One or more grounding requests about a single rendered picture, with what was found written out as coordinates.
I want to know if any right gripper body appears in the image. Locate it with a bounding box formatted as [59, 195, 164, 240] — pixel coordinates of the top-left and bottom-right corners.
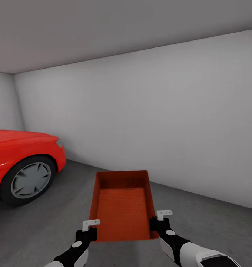
[149, 218, 170, 233]

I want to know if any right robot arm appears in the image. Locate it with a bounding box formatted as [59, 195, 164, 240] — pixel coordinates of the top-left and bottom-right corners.
[149, 210, 241, 267]

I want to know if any storage box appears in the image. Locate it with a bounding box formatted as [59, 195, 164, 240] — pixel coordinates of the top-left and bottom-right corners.
[89, 170, 159, 242]

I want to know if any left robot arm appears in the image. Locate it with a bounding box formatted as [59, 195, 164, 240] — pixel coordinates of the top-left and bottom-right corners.
[44, 219, 100, 267]

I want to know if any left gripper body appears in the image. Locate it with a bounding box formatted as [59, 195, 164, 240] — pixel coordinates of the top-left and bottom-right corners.
[76, 228, 97, 244]

